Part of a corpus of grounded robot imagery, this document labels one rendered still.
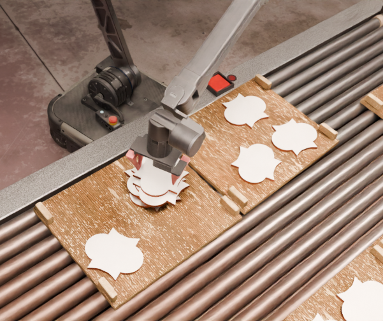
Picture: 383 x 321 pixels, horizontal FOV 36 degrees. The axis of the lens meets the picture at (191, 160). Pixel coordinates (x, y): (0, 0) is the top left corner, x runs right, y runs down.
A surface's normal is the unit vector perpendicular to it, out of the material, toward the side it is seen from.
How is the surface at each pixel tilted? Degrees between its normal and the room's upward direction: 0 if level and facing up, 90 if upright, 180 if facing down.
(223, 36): 25
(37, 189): 0
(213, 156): 0
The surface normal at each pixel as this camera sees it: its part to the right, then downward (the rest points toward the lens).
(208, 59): -0.11, -0.33
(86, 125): 0.10, -0.64
